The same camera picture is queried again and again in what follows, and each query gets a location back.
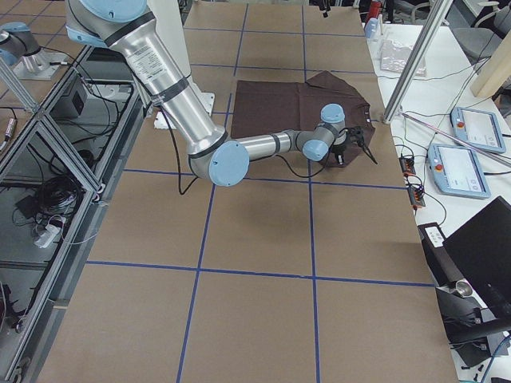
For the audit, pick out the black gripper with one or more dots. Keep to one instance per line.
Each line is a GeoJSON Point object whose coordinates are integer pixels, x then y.
{"type": "Point", "coordinates": [340, 152]}

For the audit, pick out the brown t-shirt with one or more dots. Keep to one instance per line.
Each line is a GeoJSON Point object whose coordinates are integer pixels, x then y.
{"type": "Point", "coordinates": [263, 107]}

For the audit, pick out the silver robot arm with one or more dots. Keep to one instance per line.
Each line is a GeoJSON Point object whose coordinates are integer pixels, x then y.
{"type": "Point", "coordinates": [21, 51]}
{"type": "Point", "coordinates": [130, 28]}

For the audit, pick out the orange circuit board far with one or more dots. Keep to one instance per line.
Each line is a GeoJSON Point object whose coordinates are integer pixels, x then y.
{"type": "Point", "coordinates": [407, 165]}

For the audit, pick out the orange circuit board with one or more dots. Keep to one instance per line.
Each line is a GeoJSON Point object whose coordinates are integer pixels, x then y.
{"type": "Point", "coordinates": [407, 165]}
{"type": "Point", "coordinates": [416, 194]}

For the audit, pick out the orange circuit board near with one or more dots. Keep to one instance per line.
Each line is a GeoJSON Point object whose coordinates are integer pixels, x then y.
{"type": "Point", "coordinates": [416, 194]}

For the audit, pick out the silver foil bag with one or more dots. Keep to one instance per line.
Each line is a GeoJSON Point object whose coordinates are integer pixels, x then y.
{"type": "Point", "coordinates": [394, 55]}

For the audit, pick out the near teach pendant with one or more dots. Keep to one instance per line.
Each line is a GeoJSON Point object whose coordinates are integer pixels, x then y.
{"type": "Point", "coordinates": [457, 172]}

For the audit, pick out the teach pendant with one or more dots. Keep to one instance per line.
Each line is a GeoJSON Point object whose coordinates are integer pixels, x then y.
{"type": "Point", "coordinates": [457, 172]}
{"type": "Point", "coordinates": [479, 128]}

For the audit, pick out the black box white label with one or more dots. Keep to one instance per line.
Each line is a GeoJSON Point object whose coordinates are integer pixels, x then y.
{"type": "Point", "coordinates": [433, 233]}

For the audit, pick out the far teach pendant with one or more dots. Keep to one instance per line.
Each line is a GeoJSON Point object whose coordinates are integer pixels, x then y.
{"type": "Point", "coordinates": [479, 128]}

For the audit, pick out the red fire extinguisher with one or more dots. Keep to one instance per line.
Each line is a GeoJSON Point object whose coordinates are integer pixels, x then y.
{"type": "Point", "coordinates": [374, 9]}

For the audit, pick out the black laptop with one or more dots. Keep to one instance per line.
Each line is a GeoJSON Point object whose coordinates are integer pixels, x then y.
{"type": "Point", "coordinates": [480, 249]}

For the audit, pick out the silver metal cup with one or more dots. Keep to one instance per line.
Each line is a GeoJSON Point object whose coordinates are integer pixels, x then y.
{"type": "Point", "coordinates": [461, 289]}

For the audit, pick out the wooden beam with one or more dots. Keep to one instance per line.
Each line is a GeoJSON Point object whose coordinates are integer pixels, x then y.
{"type": "Point", "coordinates": [496, 71]}

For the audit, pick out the grey power adapter box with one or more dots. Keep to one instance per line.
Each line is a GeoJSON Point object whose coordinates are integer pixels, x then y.
{"type": "Point", "coordinates": [70, 104]}

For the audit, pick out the white power strip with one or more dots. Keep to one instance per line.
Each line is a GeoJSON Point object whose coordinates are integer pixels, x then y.
{"type": "Point", "coordinates": [47, 236]}

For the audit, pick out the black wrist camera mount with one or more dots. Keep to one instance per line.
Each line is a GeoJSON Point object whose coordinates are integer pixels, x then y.
{"type": "Point", "coordinates": [355, 136]}

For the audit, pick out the aluminium frame post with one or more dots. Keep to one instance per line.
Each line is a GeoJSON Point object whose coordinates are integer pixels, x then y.
{"type": "Point", "coordinates": [438, 13]}

